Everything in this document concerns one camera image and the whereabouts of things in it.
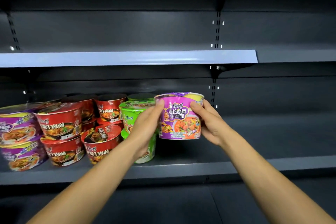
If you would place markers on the person's right hand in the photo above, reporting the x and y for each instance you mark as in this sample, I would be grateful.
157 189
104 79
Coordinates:
214 126

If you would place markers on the dark metal store shelving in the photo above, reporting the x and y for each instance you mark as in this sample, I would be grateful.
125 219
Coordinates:
262 100

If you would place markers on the person's right forearm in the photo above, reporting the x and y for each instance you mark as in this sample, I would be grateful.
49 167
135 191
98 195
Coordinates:
275 189

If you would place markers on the person's left forearm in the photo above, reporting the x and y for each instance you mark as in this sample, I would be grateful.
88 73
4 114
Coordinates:
84 187

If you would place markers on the person's left hand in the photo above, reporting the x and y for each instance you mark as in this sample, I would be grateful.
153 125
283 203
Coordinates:
144 132

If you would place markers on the green cup noodle bowl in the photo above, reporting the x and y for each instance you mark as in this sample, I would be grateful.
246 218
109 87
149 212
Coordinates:
131 113
140 97
149 153

